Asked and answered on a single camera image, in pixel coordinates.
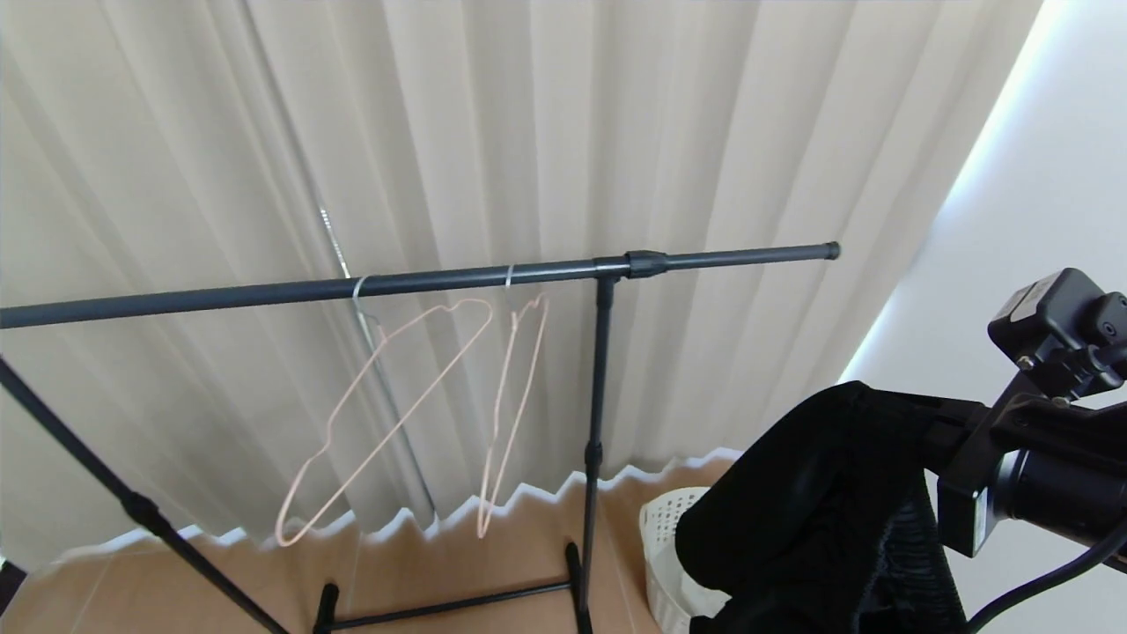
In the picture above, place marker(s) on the black clothes rack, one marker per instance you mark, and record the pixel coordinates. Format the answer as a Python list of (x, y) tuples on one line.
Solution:
[(264, 291)]

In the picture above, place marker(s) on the black shorts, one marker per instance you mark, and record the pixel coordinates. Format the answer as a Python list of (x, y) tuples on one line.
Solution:
[(810, 511)]

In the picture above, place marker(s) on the beige curtain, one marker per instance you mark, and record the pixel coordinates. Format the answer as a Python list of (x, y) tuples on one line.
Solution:
[(616, 132)]

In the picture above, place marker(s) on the pink clothes hanger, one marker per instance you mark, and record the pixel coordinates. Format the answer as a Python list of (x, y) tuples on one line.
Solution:
[(519, 414), (414, 401)]

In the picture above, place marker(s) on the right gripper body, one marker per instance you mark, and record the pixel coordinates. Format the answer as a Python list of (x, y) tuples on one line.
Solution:
[(1065, 502)]

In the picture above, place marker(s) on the white laundry basket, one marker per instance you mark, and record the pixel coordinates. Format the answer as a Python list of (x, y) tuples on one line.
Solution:
[(660, 546)]

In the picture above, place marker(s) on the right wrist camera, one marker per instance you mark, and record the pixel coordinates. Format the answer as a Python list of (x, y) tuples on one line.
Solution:
[(1052, 326)]

